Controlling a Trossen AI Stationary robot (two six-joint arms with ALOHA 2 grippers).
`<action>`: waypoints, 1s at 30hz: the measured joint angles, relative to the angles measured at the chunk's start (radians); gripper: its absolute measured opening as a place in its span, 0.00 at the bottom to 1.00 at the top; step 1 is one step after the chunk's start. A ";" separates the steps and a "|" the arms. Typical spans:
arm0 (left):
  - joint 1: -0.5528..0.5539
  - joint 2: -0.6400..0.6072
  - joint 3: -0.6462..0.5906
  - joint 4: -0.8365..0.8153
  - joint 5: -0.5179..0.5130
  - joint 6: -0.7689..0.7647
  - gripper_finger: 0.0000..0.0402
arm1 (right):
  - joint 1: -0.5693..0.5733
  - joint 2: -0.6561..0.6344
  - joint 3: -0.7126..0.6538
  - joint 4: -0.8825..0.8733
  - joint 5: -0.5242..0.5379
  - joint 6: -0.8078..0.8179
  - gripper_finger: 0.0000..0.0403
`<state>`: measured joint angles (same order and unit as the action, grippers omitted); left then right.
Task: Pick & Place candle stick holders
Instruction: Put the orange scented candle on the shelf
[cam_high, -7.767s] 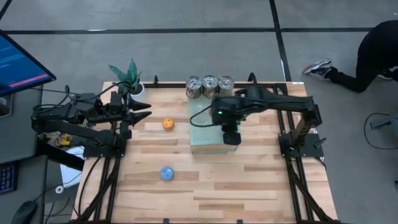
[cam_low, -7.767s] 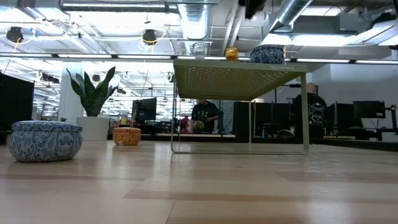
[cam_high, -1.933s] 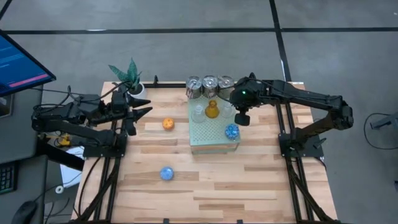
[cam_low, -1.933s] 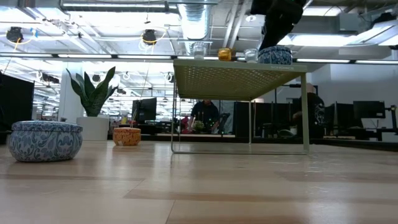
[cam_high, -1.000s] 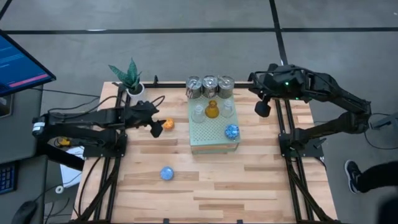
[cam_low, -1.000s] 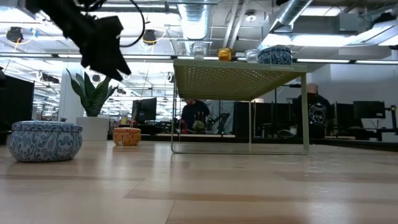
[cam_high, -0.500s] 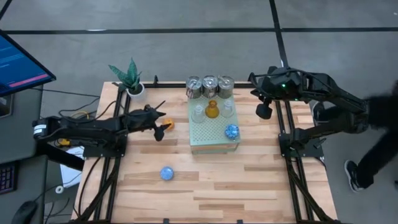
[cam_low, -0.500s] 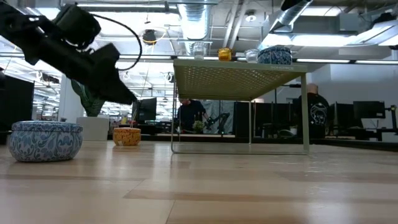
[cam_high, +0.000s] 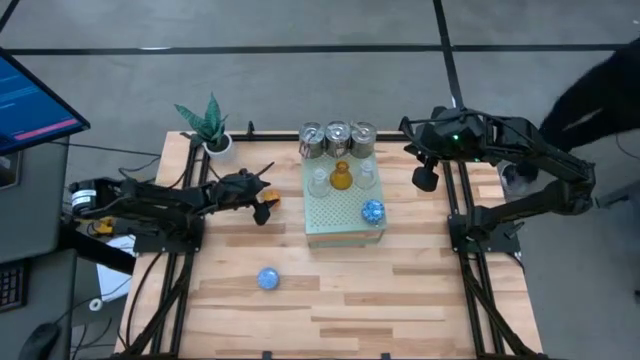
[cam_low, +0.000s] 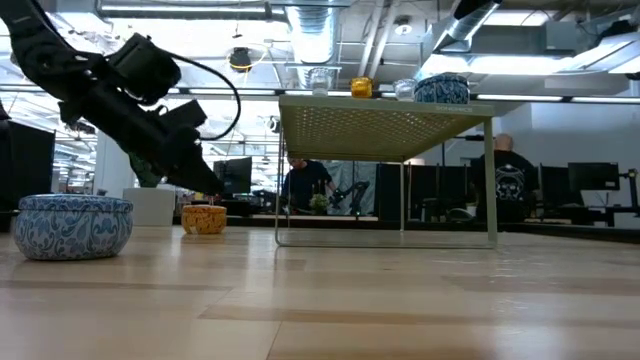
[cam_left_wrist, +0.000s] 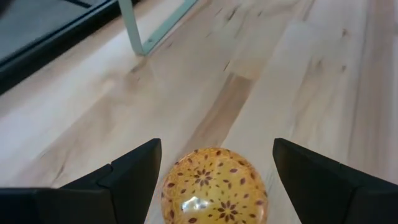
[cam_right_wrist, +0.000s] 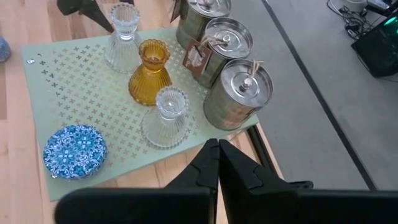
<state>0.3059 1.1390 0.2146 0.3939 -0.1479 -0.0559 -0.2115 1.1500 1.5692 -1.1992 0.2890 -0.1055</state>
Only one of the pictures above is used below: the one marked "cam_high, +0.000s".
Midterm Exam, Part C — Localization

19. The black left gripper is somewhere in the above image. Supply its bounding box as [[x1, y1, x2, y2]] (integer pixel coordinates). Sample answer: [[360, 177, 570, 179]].
[[215, 161, 276, 206]]

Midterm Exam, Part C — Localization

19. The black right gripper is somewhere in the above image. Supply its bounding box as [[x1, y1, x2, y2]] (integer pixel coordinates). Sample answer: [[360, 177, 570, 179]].
[[398, 116, 455, 159]]

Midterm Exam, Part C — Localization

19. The metal candle can with tag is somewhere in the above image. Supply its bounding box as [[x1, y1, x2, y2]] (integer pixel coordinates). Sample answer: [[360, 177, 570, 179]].
[[324, 119, 353, 157], [349, 121, 378, 160], [298, 122, 327, 160]]

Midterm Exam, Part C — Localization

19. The clear glass candle holder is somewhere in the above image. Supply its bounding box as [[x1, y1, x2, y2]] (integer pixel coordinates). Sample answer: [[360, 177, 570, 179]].
[[307, 167, 331, 199], [354, 159, 378, 190]]

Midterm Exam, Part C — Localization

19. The amber glass candle holder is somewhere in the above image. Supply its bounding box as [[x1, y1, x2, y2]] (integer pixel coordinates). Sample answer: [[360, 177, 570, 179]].
[[329, 160, 354, 191]]

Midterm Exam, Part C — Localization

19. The potted snake plant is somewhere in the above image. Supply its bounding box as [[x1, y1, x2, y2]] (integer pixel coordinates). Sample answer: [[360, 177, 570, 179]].
[[173, 92, 234, 160]]

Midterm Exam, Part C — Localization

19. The green perforated metal shelf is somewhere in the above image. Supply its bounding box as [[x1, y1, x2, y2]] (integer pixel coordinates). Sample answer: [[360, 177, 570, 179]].
[[301, 149, 389, 249]]

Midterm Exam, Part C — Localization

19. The white paper sheet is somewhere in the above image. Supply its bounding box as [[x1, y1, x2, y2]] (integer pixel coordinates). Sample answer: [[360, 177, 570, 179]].
[[96, 234, 137, 302]]

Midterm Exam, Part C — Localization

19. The person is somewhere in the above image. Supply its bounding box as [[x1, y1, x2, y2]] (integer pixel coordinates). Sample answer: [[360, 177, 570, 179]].
[[499, 37, 640, 201]]

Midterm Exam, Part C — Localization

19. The grey side desk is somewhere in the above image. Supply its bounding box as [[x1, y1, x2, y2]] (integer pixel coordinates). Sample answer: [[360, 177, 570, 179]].
[[0, 139, 79, 360]]

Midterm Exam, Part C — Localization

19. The black computer monitor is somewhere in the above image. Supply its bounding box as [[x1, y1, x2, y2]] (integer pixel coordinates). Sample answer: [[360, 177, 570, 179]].
[[0, 47, 92, 157]]

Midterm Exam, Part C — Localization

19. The black keyboard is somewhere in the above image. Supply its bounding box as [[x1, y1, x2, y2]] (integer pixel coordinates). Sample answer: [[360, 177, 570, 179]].
[[0, 262, 27, 312]]

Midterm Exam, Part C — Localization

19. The black computer mouse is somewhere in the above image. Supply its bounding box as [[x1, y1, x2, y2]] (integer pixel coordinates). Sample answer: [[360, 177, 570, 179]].
[[18, 322, 62, 360]]

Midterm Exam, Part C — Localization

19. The black table frame rail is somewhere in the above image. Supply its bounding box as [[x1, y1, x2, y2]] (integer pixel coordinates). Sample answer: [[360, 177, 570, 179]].
[[184, 132, 451, 142], [439, 159, 546, 360], [117, 134, 211, 360]]

